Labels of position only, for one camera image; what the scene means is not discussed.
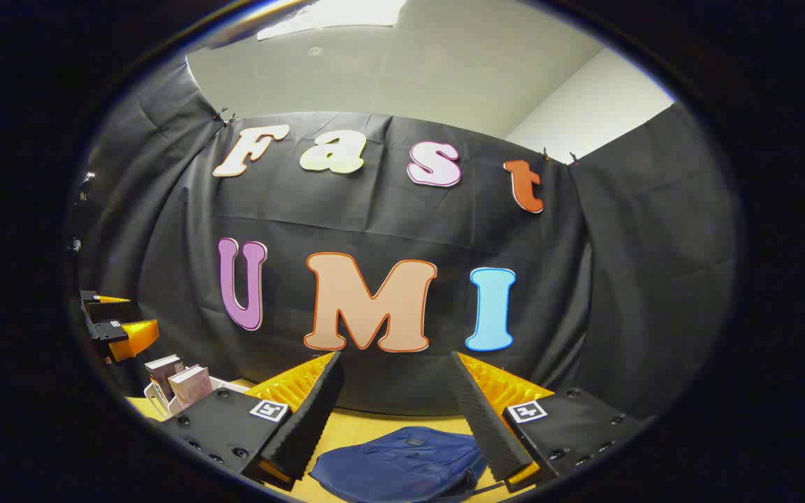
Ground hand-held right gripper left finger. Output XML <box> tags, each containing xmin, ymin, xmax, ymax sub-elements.
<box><xmin>158</xmin><ymin>351</ymin><xmax>345</xmax><ymax>492</ymax></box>

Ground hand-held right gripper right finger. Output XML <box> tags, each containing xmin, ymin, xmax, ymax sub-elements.
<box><xmin>451</xmin><ymin>351</ymin><xmax>648</xmax><ymax>493</ymax></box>

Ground black cover book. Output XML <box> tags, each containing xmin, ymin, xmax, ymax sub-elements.
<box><xmin>145</xmin><ymin>355</ymin><xmax>185</xmax><ymax>400</ymax></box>

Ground white plastic bookshelf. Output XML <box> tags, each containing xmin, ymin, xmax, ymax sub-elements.
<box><xmin>143</xmin><ymin>376</ymin><xmax>251</xmax><ymax>420</ymax></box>

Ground blue schoolbag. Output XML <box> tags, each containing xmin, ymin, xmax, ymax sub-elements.
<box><xmin>310</xmin><ymin>426</ymin><xmax>488</xmax><ymax>503</ymax></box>

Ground black backdrop cloth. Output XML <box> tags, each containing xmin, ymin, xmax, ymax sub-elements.
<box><xmin>71</xmin><ymin>56</ymin><xmax>737</xmax><ymax>423</ymax></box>

